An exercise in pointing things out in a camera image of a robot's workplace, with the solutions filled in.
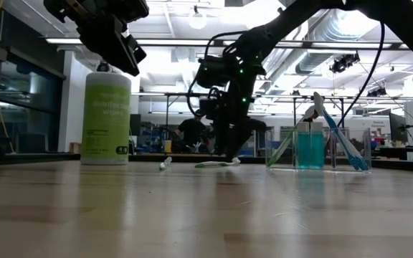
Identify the black aluminium table frame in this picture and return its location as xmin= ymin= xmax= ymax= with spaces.
xmin=0 ymin=152 xmax=413 ymax=176

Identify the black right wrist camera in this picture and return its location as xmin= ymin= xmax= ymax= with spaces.
xmin=194 ymin=54 xmax=229 ymax=90

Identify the black computer monitor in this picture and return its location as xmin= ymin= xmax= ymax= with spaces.
xmin=388 ymin=113 xmax=409 ymax=144

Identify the black track light cluster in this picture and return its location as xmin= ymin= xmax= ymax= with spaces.
xmin=366 ymin=87 xmax=387 ymax=98
xmin=329 ymin=52 xmax=361 ymax=75

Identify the green white toothbrush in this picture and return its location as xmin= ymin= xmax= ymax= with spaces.
xmin=266 ymin=105 xmax=318 ymax=168
xmin=158 ymin=156 xmax=174 ymax=171
xmin=194 ymin=156 xmax=242 ymax=169

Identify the round white ceiling lamp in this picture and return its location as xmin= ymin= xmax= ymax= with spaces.
xmin=187 ymin=6 xmax=208 ymax=30

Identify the black background rig frame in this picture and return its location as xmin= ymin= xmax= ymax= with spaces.
xmin=163 ymin=92 xmax=346 ymax=158

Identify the long ceiling light strip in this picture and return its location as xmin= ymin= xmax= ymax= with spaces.
xmin=45 ymin=38 xmax=127 ymax=45
xmin=136 ymin=39 xmax=215 ymax=47

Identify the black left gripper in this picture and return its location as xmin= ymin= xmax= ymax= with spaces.
xmin=78 ymin=15 xmax=148 ymax=77

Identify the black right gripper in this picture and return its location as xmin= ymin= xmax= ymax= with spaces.
xmin=198 ymin=45 xmax=267 ymax=161

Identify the green disinfecting wipes canister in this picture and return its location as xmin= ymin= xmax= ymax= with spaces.
xmin=80 ymin=71 xmax=133 ymax=166

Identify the silver ventilation duct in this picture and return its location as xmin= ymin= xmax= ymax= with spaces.
xmin=263 ymin=9 xmax=379 ymax=76

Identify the clear plastic organizer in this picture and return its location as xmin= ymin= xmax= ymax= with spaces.
xmin=265 ymin=125 xmax=372 ymax=176

